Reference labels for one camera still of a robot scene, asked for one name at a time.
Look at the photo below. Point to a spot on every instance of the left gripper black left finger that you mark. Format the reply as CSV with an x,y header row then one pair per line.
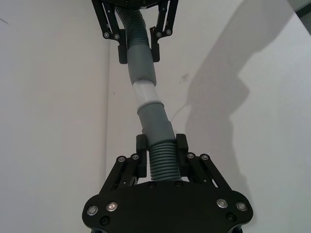
x,y
142,145

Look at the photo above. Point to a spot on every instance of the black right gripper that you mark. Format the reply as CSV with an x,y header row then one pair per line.
x,y
133,3

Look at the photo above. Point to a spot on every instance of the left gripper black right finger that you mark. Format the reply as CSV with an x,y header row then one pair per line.
x,y
182,145

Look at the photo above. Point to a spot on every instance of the white plastic connector tube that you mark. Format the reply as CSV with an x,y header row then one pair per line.
x,y
145,93

